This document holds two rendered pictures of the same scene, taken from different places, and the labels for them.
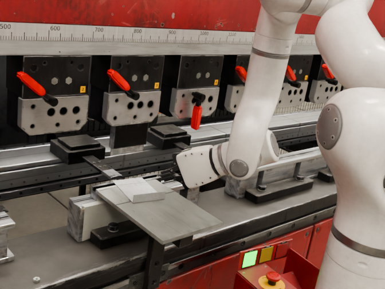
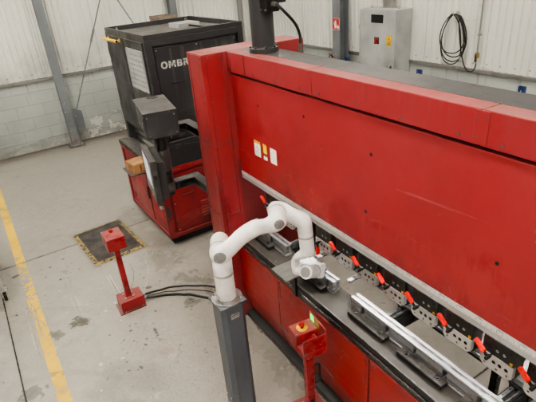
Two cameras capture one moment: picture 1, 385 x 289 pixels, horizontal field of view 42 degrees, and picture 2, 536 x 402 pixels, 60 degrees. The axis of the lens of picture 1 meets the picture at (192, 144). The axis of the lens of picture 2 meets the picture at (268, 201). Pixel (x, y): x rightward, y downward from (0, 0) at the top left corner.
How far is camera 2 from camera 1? 3.21 m
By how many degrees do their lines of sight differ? 93
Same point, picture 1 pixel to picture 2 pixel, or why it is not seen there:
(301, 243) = (361, 360)
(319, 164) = (404, 343)
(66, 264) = not seen: hidden behind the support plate
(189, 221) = (285, 273)
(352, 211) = not seen: hidden behind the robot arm
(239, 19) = (334, 222)
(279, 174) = (374, 319)
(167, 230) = (277, 269)
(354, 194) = not seen: hidden behind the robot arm
